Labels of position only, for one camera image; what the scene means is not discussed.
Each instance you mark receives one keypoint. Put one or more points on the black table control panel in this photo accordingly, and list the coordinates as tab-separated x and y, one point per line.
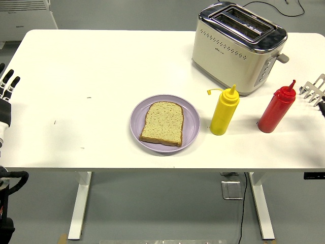
313	176

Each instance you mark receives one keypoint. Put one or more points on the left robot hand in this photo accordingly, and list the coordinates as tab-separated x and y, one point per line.
5	111

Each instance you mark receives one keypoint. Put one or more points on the cream and chrome toaster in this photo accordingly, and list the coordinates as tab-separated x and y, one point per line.
223	61

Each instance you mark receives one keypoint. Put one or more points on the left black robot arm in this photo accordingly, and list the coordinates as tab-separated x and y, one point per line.
6	228

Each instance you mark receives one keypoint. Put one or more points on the white heater appliance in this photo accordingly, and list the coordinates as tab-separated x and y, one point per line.
23	25

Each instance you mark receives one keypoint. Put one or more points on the white table leg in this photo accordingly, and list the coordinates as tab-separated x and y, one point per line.
262	203
78	203

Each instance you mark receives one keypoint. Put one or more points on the purple plate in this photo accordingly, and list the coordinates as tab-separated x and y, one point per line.
190	124

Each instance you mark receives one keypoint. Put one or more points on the silver metal rack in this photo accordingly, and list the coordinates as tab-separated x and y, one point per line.
314	89

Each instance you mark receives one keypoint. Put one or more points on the red squeeze bottle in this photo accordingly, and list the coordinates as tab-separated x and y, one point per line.
275	111

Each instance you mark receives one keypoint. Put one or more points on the metal floor socket plate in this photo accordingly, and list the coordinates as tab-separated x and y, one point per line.
231	190

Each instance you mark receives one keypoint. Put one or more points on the slice of bread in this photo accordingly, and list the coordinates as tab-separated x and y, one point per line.
163	124

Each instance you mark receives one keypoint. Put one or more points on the yellow squeeze bottle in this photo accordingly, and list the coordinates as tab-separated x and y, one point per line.
223	114

